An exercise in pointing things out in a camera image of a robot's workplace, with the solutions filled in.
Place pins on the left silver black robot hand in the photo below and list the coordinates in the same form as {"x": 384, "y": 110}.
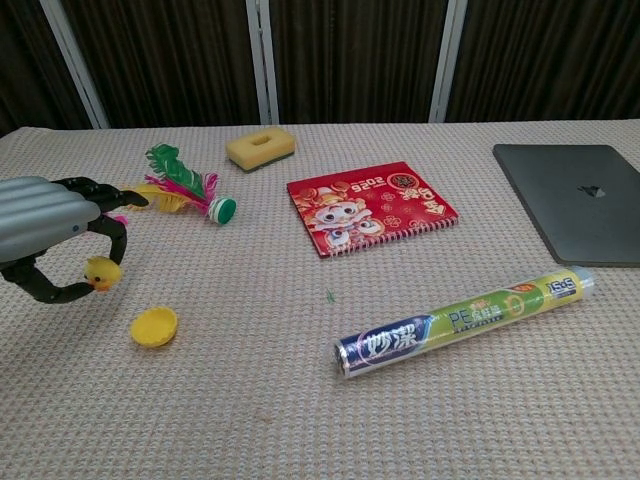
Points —
{"x": 35, "y": 215}

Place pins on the white metal frame post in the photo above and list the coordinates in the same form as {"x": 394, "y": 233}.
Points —
{"x": 262, "y": 60}
{"x": 447, "y": 60}
{"x": 75, "y": 65}

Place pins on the colourful feather shuttlecock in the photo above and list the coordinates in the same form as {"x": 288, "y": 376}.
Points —
{"x": 200, "y": 190}

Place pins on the small green scrap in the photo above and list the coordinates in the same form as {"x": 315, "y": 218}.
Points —
{"x": 329, "y": 297}

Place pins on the red packet with cartoon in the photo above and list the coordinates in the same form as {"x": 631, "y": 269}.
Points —
{"x": 370, "y": 210}

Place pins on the yellow round object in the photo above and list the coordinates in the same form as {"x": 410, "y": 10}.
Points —
{"x": 102, "y": 272}

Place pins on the grey closed laptop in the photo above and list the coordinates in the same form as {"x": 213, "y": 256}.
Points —
{"x": 575, "y": 225}

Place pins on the yellow round disc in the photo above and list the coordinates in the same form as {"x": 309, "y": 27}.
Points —
{"x": 152, "y": 330}

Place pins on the loose pink feather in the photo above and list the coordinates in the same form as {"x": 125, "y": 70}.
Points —
{"x": 120, "y": 219}

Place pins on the yellow sponge with hole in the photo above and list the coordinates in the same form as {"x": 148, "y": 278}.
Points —
{"x": 240, "y": 150}

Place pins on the beige woven tablecloth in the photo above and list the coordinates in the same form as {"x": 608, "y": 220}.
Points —
{"x": 250, "y": 400}

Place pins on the dark pleated curtain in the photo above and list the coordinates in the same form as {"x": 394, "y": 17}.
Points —
{"x": 350, "y": 55}

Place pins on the yellow-blue foil tube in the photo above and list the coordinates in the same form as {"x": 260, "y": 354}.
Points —
{"x": 465, "y": 320}

